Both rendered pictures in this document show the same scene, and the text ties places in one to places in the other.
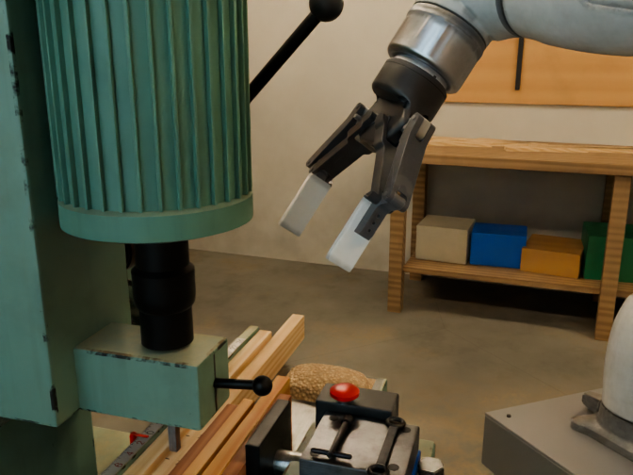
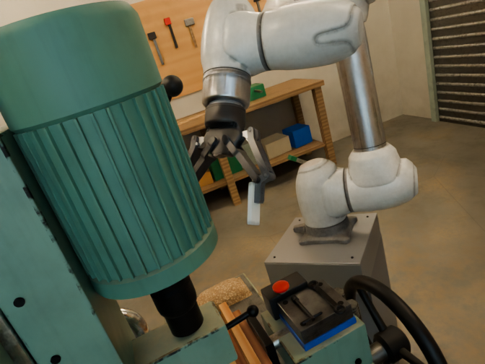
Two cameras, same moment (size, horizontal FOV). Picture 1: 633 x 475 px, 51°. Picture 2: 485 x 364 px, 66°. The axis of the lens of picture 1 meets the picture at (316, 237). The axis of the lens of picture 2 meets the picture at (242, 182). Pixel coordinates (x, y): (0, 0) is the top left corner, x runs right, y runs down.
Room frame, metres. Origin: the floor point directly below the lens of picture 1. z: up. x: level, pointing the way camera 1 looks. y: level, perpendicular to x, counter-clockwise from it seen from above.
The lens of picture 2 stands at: (0.15, 0.27, 1.44)
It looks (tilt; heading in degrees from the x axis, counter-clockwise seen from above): 21 degrees down; 328
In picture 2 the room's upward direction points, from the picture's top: 17 degrees counter-clockwise
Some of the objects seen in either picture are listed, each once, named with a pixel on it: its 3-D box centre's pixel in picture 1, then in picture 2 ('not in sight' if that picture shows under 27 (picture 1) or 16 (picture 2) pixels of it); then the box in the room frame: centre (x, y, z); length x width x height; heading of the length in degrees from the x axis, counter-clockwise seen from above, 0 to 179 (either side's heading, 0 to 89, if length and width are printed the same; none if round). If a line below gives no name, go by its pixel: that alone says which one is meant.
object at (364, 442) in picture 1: (361, 439); (304, 302); (0.57, -0.04, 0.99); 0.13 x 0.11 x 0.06; 163
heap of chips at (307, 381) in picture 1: (325, 378); (220, 292); (0.83, -0.01, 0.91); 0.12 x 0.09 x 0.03; 73
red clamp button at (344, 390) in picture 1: (344, 391); (281, 286); (0.60, -0.03, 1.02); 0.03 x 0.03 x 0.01
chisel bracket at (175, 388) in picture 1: (154, 379); (185, 352); (0.62, 0.17, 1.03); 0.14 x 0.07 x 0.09; 73
